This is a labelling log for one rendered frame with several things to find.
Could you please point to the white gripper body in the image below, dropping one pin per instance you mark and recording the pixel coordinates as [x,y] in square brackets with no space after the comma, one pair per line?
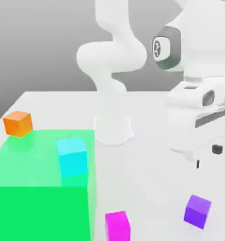
[181,130]

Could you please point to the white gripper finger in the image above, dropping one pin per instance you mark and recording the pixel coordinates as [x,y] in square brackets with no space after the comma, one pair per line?
[217,149]
[197,163]

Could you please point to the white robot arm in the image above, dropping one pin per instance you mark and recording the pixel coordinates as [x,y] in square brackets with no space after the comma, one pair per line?
[112,56]

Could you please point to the small purple cube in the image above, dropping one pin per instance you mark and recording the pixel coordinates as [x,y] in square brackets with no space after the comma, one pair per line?
[196,212]

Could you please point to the small magenta cube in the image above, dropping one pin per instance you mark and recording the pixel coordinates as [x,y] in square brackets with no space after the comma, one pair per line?
[117,226]

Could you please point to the small cyan cube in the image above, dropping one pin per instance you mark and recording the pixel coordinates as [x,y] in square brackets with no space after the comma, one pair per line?
[72,162]

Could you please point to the small orange cube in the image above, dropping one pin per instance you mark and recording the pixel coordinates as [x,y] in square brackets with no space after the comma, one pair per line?
[17,124]

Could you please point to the large green box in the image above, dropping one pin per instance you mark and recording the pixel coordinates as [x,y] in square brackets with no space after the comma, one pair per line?
[39,212]

